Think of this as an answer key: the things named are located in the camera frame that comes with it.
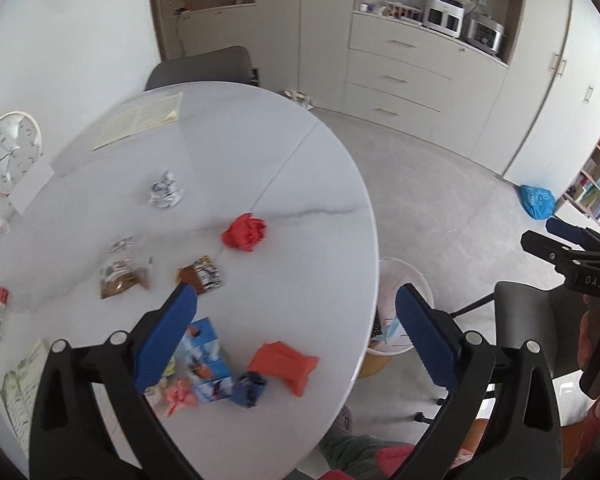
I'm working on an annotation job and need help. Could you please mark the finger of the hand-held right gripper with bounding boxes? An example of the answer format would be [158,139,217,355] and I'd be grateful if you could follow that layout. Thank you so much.
[521,230,587,274]
[546,216,600,249]

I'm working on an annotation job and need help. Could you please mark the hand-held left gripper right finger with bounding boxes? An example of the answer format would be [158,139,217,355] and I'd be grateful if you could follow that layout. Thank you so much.
[390,282,563,480]

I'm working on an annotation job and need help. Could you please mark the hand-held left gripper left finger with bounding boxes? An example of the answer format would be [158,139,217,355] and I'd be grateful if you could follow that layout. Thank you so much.
[28,284,203,480]

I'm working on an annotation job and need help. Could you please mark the white waste bin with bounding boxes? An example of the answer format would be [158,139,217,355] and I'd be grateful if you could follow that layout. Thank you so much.
[359,256,434,379]

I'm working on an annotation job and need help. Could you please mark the printed paper ball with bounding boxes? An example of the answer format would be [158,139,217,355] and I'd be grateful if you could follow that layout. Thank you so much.
[147,170,186,209]

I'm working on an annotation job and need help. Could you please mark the blue plastic bag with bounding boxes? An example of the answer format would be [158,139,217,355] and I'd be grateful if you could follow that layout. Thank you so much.
[518,184,557,220]

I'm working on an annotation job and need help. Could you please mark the blue carton pack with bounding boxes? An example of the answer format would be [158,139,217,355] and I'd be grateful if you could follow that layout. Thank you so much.
[172,316,234,404]

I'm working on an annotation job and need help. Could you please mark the wooden bookshelf with books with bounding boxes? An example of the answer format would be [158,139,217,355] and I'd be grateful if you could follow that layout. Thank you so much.
[555,102,600,242]

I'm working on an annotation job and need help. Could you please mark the pink crumpled wrapper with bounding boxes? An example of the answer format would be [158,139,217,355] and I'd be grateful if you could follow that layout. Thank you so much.
[163,378,199,416]

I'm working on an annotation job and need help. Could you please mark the white and yellow wrapper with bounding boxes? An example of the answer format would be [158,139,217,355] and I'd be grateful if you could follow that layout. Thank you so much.
[144,357,177,412]

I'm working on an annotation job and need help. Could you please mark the brown and white wrapper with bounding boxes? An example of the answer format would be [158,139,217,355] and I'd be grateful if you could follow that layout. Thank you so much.
[176,256,225,297]

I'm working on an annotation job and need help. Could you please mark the clear bag of brown snack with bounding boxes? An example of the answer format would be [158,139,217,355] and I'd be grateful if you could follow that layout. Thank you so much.
[99,236,151,300]

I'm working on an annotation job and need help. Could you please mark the grey office chair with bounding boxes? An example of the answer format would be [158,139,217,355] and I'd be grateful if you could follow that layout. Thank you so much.
[410,280,592,427]

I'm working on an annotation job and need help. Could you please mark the blue crumpled wrapper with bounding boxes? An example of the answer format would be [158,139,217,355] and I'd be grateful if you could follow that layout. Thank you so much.
[229,370,268,409]

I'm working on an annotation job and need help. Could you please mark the orange-red packet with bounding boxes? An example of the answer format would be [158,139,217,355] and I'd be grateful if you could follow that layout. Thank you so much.
[247,342,320,396]

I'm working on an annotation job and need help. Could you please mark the beige wardrobe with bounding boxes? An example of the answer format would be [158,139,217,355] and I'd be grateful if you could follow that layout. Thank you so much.
[501,0,600,196]

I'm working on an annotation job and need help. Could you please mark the person's clothed legs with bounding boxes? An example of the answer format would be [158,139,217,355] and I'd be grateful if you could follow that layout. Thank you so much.
[317,402,463,480]

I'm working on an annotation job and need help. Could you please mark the red crumpled paper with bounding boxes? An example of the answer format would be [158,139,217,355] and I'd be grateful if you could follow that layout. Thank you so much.
[221,213,270,254]

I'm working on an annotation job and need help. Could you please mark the printed leaflet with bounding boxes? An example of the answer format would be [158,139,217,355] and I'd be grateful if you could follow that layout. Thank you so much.
[0,338,51,457]

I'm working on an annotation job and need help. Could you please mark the white card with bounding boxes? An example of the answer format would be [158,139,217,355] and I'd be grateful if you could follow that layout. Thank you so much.
[7,164,55,210]

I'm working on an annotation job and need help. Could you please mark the silver countertop appliance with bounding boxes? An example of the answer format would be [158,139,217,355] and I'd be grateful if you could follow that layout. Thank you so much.
[462,13,508,57]

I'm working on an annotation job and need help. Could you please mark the beige drawer cabinet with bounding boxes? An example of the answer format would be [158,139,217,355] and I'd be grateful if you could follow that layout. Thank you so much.
[340,9,510,147]

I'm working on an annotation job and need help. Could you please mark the open cream booklet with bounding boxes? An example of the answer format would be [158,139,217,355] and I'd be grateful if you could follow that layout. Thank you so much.
[92,92,184,151]

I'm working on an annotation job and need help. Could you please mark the white countertop oven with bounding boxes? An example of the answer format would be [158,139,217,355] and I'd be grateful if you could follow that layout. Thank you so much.
[423,0,467,38]

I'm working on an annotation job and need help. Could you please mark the small rack of bottles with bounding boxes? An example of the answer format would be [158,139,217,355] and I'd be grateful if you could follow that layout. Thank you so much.
[384,0,424,24]

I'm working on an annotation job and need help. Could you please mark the white cloth on floor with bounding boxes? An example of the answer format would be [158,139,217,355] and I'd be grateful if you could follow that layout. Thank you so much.
[284,88,314,109]

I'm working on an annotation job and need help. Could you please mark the dark grey chair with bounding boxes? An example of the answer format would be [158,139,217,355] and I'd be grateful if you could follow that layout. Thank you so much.
[144,46,254,92]

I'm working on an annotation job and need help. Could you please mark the beige shelf cabinet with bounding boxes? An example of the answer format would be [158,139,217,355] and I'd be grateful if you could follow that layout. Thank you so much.
[146,0,259,63]

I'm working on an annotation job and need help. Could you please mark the beige tall cabinet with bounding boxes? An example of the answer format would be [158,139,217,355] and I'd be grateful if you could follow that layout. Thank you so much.
[252,0,362,111]

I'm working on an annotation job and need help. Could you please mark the white wall clock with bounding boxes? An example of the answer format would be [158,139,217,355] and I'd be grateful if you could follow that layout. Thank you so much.
[0,111,44,195]

